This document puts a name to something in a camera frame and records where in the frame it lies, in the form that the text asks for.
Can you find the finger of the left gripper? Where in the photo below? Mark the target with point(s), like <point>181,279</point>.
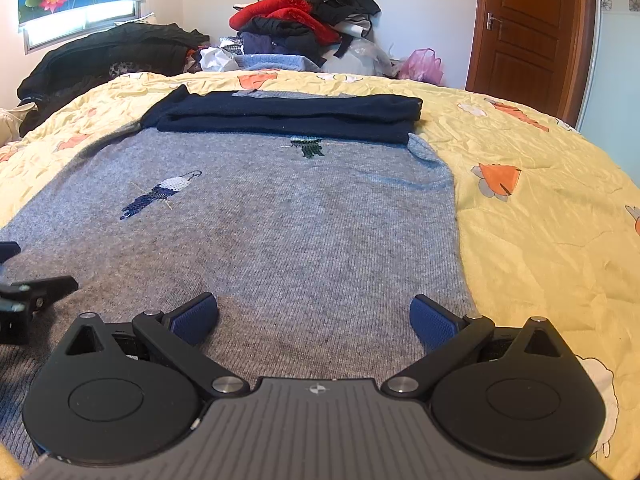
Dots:
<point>20,301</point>

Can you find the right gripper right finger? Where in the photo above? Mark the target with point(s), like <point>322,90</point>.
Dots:
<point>512,395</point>

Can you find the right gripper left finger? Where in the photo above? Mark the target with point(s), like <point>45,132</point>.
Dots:
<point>116,393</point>

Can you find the grey navy knit sweater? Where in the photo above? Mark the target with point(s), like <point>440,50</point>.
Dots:
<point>313,220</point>

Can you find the dark clothes pile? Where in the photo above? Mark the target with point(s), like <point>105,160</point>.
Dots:
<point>352,19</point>

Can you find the yellow cartoon print quilt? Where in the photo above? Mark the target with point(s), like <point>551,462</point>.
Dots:
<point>548,222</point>

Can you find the black jacket pile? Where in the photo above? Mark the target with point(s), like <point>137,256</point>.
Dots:
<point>69,71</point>

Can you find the frosted glass wardrobe door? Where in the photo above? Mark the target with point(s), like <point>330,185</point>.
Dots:
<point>609,116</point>

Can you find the white plastic bag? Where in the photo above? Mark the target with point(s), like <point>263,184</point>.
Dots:
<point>217,60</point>

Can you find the pink plastic bag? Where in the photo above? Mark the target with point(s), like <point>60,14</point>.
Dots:
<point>422,65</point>

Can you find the brown wooden door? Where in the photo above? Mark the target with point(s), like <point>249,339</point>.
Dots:
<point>534,52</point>

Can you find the light blue knit sweater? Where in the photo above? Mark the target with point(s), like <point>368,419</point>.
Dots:
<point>276,62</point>

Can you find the red garment on pile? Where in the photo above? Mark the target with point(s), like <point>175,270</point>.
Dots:
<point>298,11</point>

